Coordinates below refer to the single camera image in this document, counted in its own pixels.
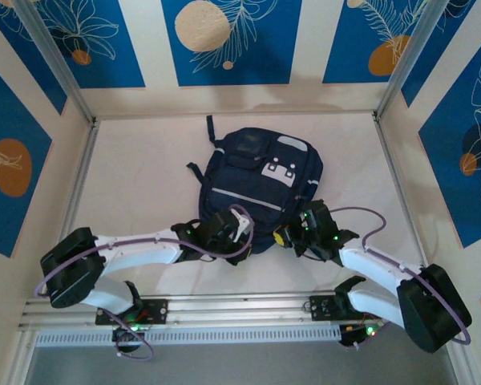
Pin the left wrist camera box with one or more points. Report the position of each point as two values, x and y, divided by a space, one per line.
244 224

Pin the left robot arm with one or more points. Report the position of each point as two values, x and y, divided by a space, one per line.
144 256

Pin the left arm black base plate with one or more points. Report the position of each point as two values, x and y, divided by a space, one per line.
156 310

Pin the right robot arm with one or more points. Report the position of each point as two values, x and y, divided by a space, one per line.
433 313

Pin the aluminium mounting rail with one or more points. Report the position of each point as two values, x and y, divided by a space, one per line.
240 309

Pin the aluminium table side rail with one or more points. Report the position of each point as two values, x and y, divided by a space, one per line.
82 168
389 152

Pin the aluminium frame post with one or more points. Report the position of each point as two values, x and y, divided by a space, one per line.
413 52
52 52

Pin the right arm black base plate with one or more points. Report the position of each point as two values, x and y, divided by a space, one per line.
322 309

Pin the navy blue backpack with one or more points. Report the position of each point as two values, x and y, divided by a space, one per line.
240 188

